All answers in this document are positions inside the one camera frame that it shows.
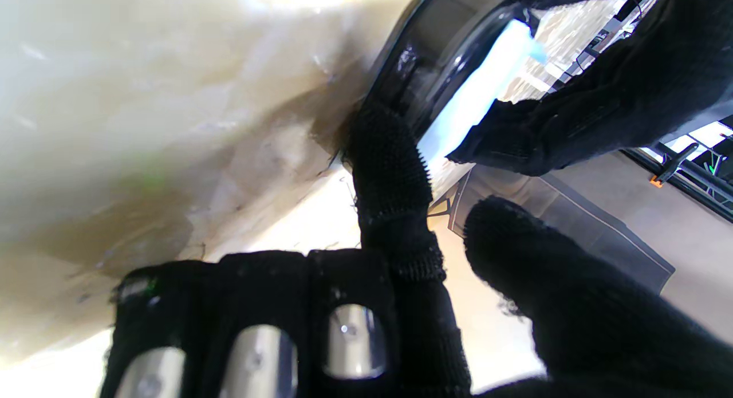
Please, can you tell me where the black metal frame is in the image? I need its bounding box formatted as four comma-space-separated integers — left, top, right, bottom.
624, 115, 733, 222

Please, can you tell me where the dark cabinet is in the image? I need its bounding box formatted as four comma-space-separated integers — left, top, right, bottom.
450, 169, 676, 295

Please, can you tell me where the small pill box blue lid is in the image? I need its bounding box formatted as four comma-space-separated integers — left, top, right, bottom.
361, 0, 547, 165

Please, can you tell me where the black clamp orange tip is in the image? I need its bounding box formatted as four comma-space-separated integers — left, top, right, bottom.
650, 142, 700, 188

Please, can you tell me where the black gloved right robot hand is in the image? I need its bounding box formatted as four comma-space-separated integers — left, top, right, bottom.
100, 100, 733, 398

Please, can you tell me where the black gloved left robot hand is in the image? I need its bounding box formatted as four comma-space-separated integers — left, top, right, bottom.
447, 0, 733, 176

